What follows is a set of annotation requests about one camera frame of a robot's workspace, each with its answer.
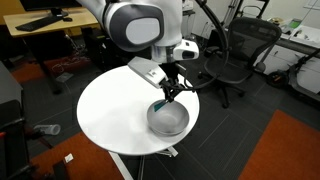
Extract white cabinet desk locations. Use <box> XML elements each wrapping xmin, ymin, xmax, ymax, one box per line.
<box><xmin>256</xmin><ymin>24</ymin><xmax>320</xmax><ymax>94</ymax></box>

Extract teal capped marker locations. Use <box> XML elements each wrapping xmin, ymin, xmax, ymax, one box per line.
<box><xmin>152</xmin><ymin>99</ymin><xmax>169</xmax><ymax>114</ymax></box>

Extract black mesh office chair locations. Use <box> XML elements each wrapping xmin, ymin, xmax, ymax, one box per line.
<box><xmin>198</xmin><ymin>16</ymin><xmax>284</xmax><ymax>109</ymax></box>

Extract black computer keyboard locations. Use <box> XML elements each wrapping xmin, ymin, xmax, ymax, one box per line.
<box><xmin>14</xmin><ymin>15</ymin><xmax>63</xmax><ymax>33</ymax></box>

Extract black work table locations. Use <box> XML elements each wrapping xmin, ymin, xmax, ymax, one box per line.
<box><xmin>0</xmin><ymin>61</ymin><xmax>38</xmax><ymax>180</ymax></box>

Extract office computer desk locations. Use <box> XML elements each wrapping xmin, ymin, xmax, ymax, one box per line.
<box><xmin>3</xmin><ymin>6</ymin><xmax>100</xmax><ymax>96</ymax></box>

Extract black orange bar clamp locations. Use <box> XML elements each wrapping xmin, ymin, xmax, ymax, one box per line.
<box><xmin>0</xmin><ymin>159</ymin><xmax>71</xmax><ymax>180</ymax></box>
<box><xmin>0</xmin><ymin>116</ymin><xmax>54</xmax><ymax>149</ymax></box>

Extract black computer tower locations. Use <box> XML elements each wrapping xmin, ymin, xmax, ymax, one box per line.
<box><xmin>81</xmin><ymin>28</ymin><xmax>118</xmax><ymax>73</ymax></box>

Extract black kick scooter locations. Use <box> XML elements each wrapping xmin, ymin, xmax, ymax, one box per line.
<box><xmin>264</xmin><ymin>48</ymin><xmax>320</xmax><ymax>103</ymax></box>

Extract small white paper scrap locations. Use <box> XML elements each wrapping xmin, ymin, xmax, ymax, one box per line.
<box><xmin>63</xmin><ymin>153</ymin><xmax>75</xmax><ymax>164</ymax></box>

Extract white round bowl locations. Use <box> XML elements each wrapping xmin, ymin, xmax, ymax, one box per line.
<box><xmin>146</xmin><ymin>99</ymin><xmax>191</xmax><ymax>137</ymax></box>

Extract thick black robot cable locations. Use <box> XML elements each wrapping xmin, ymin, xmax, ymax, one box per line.
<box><xmin>184</xmin><ymin>0</ymin><xmax>231</xmax><ymax>93</ymax></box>

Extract black computer monitor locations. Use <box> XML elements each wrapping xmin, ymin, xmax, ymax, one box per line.
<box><xmin>19</xmin><ymin>0</ymin><xmax>83</xmax><ymax>18</ymax></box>

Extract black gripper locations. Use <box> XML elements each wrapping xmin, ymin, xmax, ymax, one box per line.
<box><xmin>161</xmin><ymin>61</ymin><xmax>187</xmax><ymax>103</ymax></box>

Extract grey flat floor box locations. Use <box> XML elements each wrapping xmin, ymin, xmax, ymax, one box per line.
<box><xmin>54</xmin><ymin>71</ymin><xmax>75</xmax><ymax>84</ymax></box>

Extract white table base legs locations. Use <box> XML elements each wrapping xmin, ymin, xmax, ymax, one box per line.
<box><xmin>108</xmin><ymin>146</ymin><xmax>179</xmax><ymax>180</ymax></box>

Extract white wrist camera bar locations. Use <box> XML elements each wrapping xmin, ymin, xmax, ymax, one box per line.
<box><xmin>127</xmin><ymin>55</ymin><xmax>168</xmax><ymax>90</ymax></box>

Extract green box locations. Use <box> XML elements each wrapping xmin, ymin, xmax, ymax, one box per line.
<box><xmin>288</xmin><ymin>18</ymin><xmax>303</xmax><ymax>29</ymax></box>

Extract translucent plastic bag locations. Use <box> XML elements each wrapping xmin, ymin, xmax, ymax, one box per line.
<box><xmin>33</xmin><ymin>123</ymin><xmax>62</xmax><ymax>136</ymax></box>

